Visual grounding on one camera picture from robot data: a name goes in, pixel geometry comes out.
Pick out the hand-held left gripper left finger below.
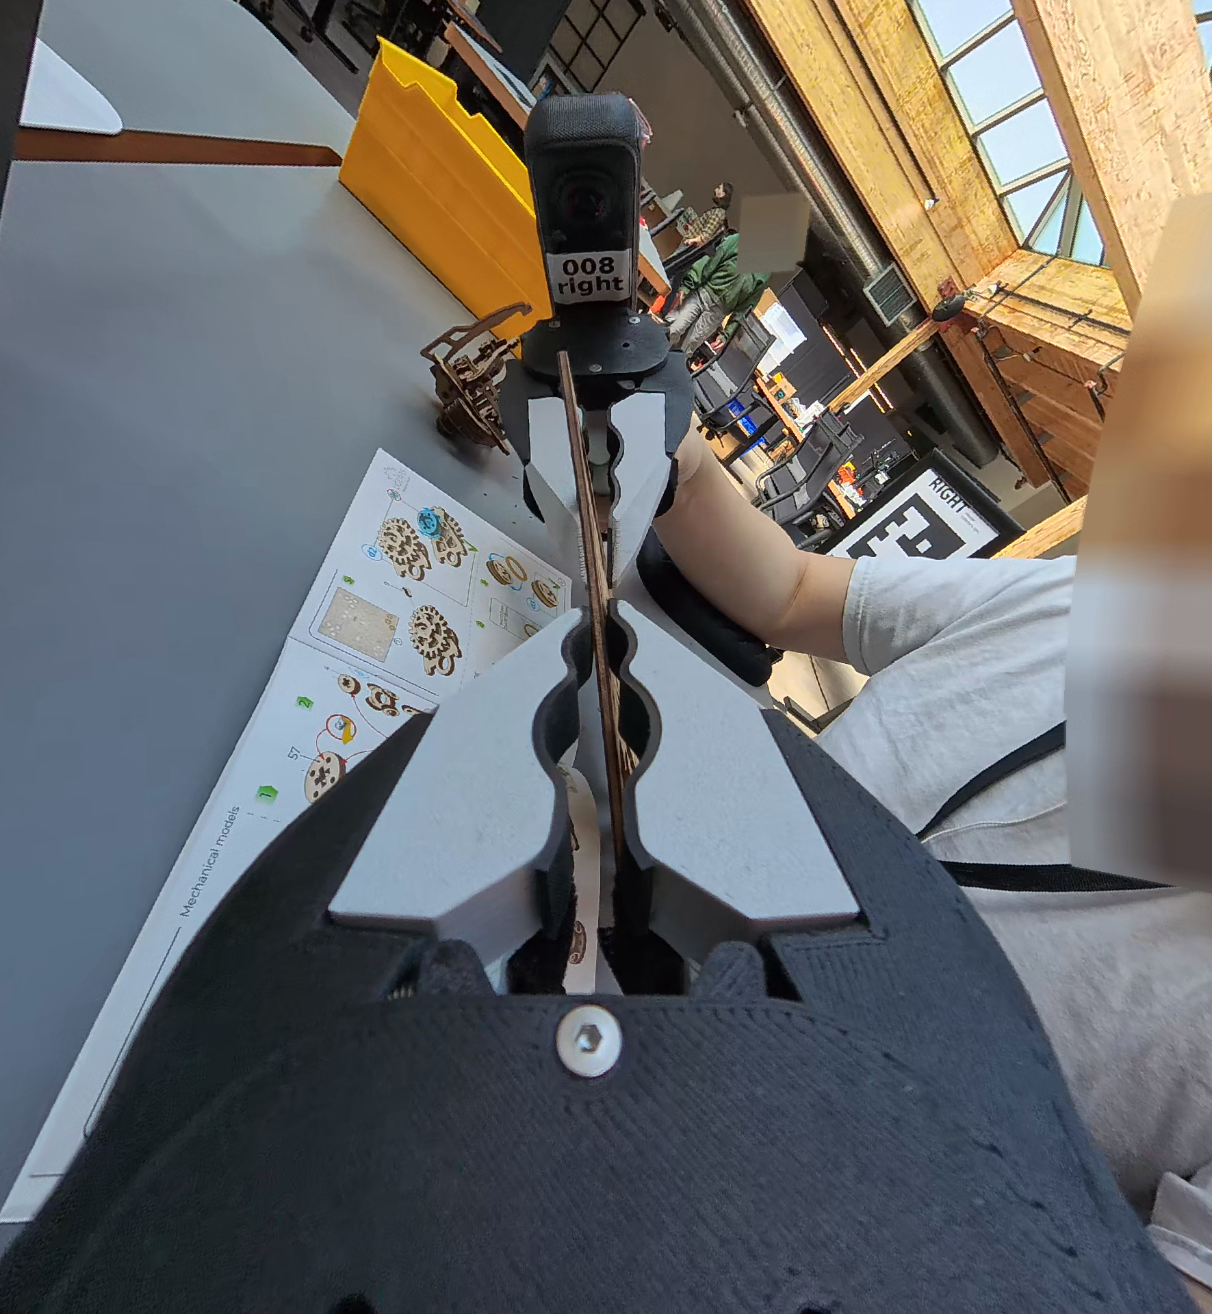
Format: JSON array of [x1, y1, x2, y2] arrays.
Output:
[[328, 608, 607, 996]]

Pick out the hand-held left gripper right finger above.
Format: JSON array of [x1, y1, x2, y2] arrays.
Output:
[[606, 602, 861, 996]]

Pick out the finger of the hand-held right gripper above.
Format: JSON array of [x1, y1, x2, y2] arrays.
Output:
[[603, 393, 681, 599], [524, 397, 599, 609]]

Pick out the wooden puzzle parts sheet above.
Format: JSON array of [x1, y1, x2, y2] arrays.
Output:
[[556, 351, 639, 884]]

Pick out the person's right forearm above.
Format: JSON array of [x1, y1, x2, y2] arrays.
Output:
[[652, 432, 859, 658]]

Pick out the grey desk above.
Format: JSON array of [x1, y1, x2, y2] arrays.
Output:
[[0, 154, 822, 1275]]

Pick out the adjoining brown-edged desk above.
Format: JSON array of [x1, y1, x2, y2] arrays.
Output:
[[15, 0, 360, 168]]

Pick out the partly built wooden model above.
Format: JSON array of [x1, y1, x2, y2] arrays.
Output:
[[420, 303, 533, 453]]

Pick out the black office chair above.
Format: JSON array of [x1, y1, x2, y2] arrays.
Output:
[[760, 415, 864, 525], [692, 313, 776, 412]]

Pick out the black wrist rest pad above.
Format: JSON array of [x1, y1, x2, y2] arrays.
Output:
[[634, 534, 782, 687]]

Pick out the illustrated instruction booklet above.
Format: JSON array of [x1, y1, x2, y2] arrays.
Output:
[[0, 448, 607, 1223]]

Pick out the nested yellow storage bins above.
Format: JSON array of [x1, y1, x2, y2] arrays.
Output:
[[339, 38, 556, 345]]

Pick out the framed marker sign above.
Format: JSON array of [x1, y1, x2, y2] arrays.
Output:
[[821, 448, 1022, 560]]

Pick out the person in white t-shirt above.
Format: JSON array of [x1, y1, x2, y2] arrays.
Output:
[[811, 554, 1212, 1314]]

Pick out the black shoulder strap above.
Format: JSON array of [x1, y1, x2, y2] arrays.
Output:
[[919, 723, 1171, 892]]

